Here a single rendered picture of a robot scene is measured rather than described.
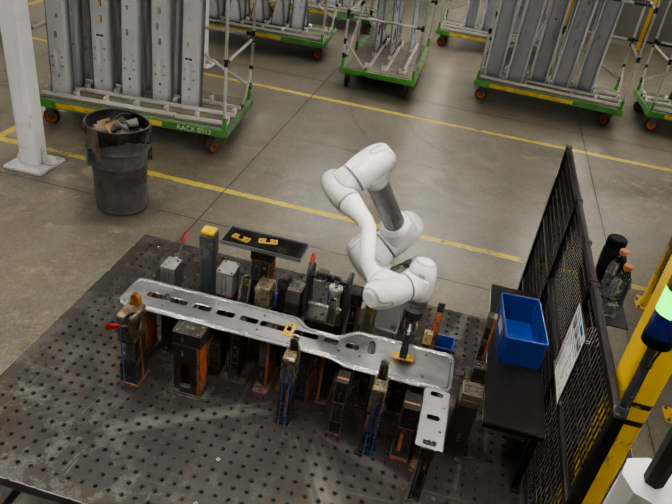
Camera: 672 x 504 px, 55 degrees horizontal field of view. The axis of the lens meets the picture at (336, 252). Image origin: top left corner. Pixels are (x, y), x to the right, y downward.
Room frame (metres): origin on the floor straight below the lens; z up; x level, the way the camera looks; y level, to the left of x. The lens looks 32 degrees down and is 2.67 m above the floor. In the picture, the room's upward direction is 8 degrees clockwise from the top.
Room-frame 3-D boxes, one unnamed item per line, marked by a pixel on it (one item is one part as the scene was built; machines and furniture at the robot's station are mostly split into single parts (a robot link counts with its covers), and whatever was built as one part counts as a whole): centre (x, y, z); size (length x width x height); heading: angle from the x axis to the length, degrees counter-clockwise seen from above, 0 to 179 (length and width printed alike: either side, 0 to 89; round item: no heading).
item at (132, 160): (4.44, 1.76, 0.36); 0.54 x 0.50 x 0.73; 171
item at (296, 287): (2.20, 0.14, 0.89); 0.13 x 0.11 x 0.38; 171
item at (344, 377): (1.79, -0.10, 0.84); 0.11 x 0.08 x 0.29; 171
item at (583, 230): (2.14, -0.92, 0.77); 1.97 x 0.14 x 1.55; 171
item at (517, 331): (2.10, -0.79, 1.10); 0.30 x 0.17 x 0.13; 176
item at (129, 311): (1.91, 0.75, 0.88); 0.15 x 0.11 x 0.36; 171
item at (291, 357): (1.82, 0.11, 0.87); 0.12 x 0.09 x 0.35; 171
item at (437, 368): (2.00, 0.16, 1.00); 1.38 x 0.22 x 0.02; 81
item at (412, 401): (1.73, -0.36, 0.84); 0.11 x 0.10 x 0.28; 171
